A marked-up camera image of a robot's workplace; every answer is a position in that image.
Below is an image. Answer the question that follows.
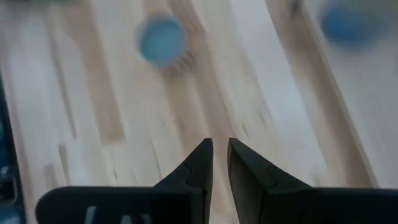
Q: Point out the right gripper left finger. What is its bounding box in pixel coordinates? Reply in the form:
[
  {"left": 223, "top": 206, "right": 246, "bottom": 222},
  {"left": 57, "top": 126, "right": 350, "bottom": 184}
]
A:
[{"left": 35, "top": 138, "right": 214, "bottom": 224}]

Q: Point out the orange bean print can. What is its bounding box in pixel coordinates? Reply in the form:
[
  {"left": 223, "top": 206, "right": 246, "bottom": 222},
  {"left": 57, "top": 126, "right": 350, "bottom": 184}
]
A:
[{"left": 136, "top": 14, "right": 197, "bottom": 76}]

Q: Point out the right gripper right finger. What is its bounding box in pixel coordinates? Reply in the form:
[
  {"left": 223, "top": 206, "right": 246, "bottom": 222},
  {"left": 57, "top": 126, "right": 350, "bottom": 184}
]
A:
[{"left": 227, "top": 138, "right": 398, "bottom": 224}]

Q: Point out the blue pea pod can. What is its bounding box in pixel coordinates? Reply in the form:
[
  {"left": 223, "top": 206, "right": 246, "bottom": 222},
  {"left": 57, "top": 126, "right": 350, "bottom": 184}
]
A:
[{"left": 319, "top": 0, "right": 385, "bottom": 48}]

